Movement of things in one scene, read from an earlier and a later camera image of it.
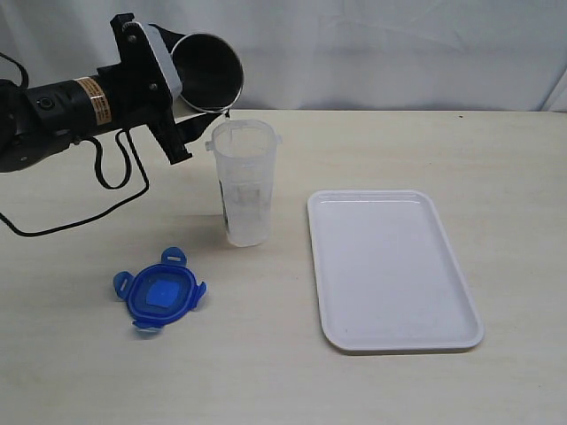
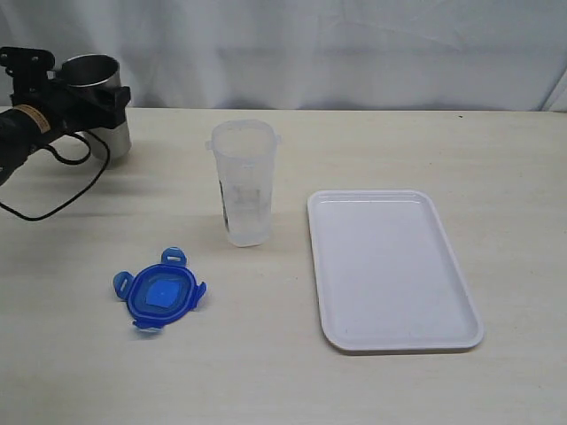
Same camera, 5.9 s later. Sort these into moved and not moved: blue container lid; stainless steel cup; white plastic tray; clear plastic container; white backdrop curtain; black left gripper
Moved: stainless steel cup; black left gripper
Not moved: clear plastic container; white backdrop curtain; white plastic tray; blue container lid
